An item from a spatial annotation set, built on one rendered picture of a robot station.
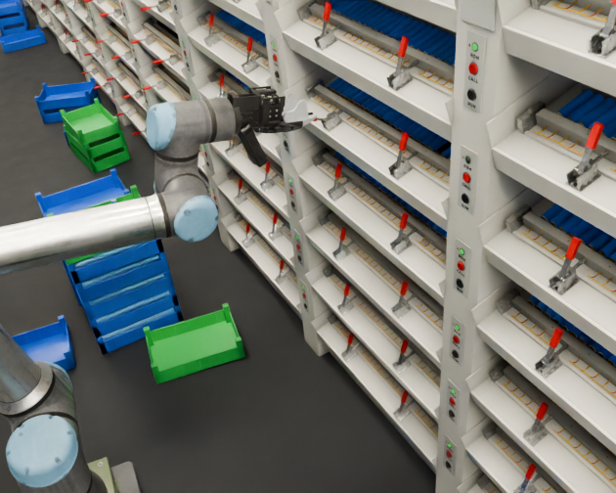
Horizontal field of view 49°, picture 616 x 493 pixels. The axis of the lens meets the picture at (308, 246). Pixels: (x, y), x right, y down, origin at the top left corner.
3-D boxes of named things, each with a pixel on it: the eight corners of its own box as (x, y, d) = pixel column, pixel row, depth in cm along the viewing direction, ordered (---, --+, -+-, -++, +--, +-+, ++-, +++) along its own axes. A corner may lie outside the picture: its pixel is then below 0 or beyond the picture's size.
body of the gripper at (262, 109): (288, 96, 143) (237, 102, 137) (286, 134, 147) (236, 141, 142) (272, 84, 148) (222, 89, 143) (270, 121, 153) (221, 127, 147)
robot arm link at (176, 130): (143, 141, 141) (142, 96, 135) (198, 134, 146) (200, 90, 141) (157, 161, 134) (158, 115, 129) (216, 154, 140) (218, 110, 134)
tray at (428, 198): (452, 236, 128) (441, 201, 122) (296, 121, 171) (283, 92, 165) (530, 175, 131) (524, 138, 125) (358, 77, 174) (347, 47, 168)
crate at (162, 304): (96, 338, 228) (89, 322, 223) (82, 305, 242) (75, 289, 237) (179, 304, 238) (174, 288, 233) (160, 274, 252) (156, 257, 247)
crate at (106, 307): (89, 322, 223) (82, 303, 218) (75, 289, 237) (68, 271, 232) (174, 288, 233) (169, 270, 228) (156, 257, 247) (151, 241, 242)
